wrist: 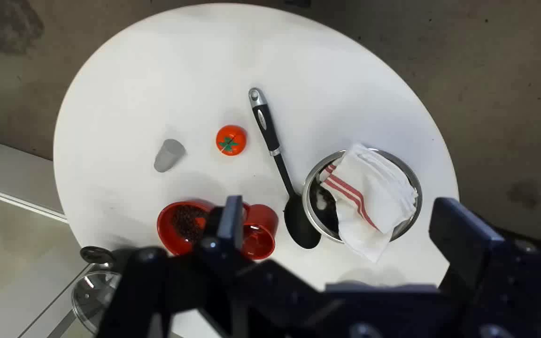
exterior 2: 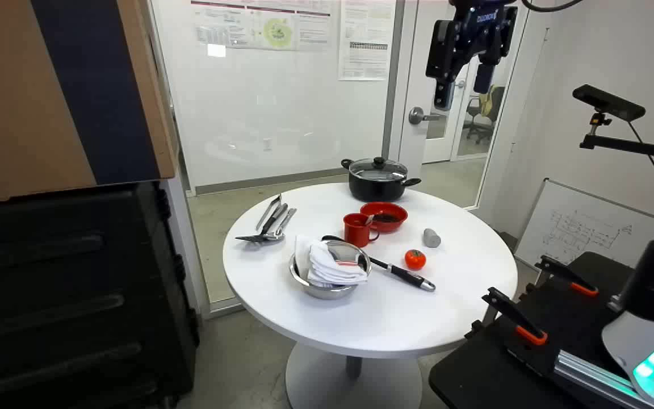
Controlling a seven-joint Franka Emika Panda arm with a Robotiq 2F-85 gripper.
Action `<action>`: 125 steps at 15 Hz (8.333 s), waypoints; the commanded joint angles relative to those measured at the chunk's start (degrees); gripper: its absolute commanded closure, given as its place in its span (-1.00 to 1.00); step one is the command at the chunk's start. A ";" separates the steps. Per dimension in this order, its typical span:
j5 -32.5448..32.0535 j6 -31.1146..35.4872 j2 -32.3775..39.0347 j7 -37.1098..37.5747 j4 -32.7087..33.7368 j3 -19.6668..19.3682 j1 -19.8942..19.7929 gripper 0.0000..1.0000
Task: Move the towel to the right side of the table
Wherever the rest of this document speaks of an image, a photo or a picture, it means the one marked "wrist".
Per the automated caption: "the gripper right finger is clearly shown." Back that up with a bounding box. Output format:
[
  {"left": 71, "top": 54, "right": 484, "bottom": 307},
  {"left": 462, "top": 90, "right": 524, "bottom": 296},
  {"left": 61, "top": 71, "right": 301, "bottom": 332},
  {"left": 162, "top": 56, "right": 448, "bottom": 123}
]
[{"left": 428, "top": 197, "right": 541, "bottom": 338}]

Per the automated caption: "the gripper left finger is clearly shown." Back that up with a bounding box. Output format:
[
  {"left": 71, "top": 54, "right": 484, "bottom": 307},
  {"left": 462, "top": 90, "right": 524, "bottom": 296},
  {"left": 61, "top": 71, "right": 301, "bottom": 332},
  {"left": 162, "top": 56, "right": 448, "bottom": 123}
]
[{"left": 96, "top": 195, "right": 323, "bottom": 338}]

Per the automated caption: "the white towel with red stripes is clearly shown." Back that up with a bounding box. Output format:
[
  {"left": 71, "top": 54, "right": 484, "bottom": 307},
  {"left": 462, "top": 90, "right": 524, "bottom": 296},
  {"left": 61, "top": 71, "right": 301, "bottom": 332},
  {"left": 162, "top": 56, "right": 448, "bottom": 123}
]
[{"left": 320, "top": 143, "right": 419, "bottom": 263}]

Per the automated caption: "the red cup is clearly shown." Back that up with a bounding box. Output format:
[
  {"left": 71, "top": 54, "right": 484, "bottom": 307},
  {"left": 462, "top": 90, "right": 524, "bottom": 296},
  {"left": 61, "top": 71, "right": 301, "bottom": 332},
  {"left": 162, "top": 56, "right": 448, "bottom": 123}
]
[{"left": 241, "top": 203, "right": 279, "bottom": 261}]

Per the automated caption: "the heap of coffee beans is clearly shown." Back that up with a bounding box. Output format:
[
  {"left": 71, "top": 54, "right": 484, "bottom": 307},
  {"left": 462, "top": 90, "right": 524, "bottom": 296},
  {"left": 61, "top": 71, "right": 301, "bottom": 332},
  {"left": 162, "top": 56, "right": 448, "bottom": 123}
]
[{"left": 171, "top": 205, "right": 209, "bottom": 243}]

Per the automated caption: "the red bowl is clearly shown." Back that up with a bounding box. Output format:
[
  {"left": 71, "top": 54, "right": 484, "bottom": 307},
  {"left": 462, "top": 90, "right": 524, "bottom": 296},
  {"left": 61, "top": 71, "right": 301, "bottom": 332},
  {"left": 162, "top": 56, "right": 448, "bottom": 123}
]
[{"left": 157, "top": 200, "right": 216, "bottom": 256}]

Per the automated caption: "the metal bowl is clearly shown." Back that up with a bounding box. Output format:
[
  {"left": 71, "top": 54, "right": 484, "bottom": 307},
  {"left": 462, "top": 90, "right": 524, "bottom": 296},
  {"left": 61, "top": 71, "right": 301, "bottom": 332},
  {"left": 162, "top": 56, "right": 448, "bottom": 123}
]
[{"left": 302, "top": 148, "right": 424, "bottom": 245}]

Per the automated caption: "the glass lid with black knob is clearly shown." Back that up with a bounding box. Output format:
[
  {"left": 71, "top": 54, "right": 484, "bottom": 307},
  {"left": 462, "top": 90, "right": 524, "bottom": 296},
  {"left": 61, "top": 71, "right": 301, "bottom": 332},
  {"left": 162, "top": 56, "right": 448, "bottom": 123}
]
[{"left": 71, "top": 246, "right": 135, "bottom": 335}]

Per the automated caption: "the grey plastic cup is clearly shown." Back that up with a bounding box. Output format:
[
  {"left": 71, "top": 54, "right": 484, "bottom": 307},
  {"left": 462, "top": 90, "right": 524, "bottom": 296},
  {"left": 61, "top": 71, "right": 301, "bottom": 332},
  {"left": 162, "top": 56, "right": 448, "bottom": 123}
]
[{"left": 153, "top": 139, "right": 187, "bottom": 173}]

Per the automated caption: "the toy tomato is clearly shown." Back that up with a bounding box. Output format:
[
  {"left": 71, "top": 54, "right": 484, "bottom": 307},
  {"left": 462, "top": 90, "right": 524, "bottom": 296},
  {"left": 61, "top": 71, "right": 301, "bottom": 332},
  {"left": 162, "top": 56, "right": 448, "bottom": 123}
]
[{"left": 216, "top": 124, "right": 247, "bottom": 156}]

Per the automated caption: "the black serving spoon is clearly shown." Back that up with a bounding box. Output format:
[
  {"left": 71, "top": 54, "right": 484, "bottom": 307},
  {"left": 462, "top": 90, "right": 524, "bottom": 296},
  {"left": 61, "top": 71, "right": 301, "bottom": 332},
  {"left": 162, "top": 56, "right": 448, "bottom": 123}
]
[{"left": 248, "top": 88, "right": 322, "bottom": 250}]

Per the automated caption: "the white low shelf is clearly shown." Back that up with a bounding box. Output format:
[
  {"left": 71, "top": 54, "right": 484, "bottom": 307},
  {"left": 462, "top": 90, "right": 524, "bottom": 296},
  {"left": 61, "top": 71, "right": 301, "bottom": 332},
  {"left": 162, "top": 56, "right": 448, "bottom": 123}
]
[{"left": 0, "top": 138, "right": 70, "bottom": 223}]

